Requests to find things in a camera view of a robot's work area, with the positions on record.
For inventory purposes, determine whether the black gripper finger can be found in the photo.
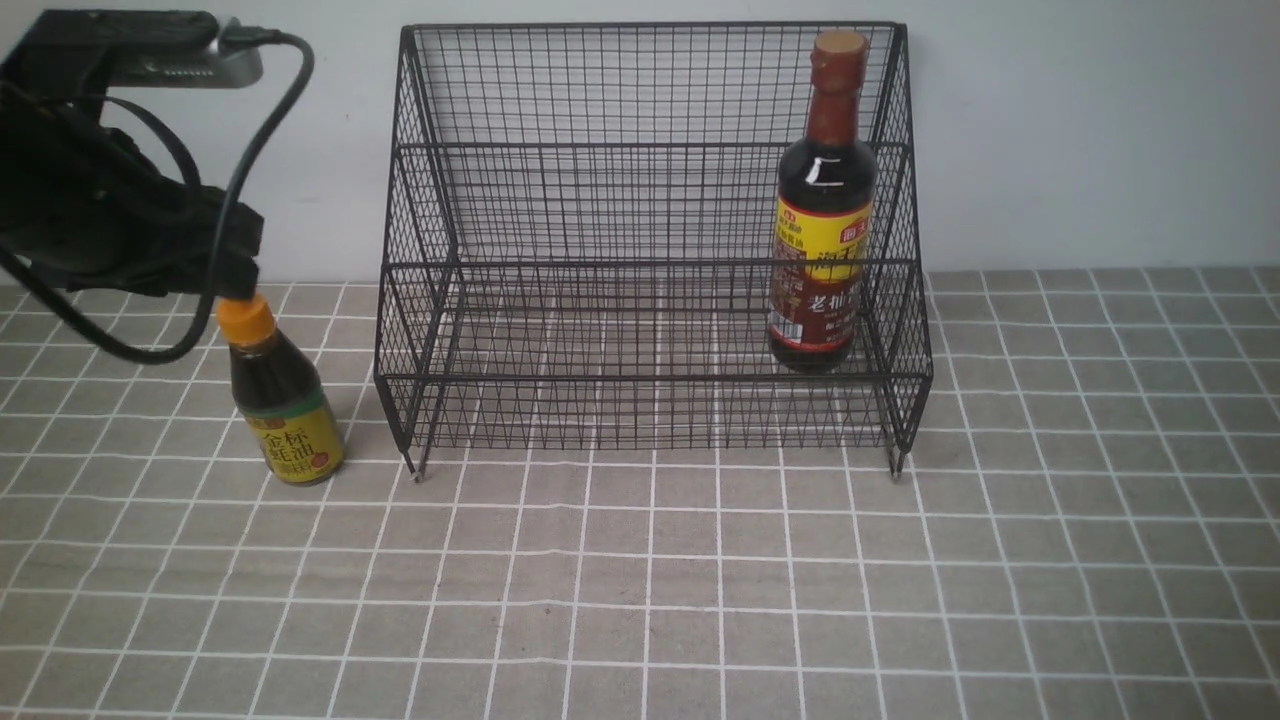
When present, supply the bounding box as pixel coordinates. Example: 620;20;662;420
214;252;259;301

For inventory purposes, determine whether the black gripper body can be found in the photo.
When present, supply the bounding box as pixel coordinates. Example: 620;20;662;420
3;40;262;296

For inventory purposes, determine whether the oyster sauce bottle orange cap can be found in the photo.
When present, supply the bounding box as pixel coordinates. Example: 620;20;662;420
215;292;346;488

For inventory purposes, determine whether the dark soy sauce bottle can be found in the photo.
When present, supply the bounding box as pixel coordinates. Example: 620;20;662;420
767;29;878;375

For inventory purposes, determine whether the grey checkered tablecloth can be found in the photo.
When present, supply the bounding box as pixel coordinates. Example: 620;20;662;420
1;266;1279;719

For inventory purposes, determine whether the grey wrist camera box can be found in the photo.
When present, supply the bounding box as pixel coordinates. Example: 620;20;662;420
5;9;262;95

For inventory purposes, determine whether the black camera cable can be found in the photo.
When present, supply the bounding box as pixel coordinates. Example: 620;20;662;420
0;26;316;365

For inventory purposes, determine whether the black wire mesh shelf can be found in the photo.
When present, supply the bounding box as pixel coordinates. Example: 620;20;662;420
374;20;934;477

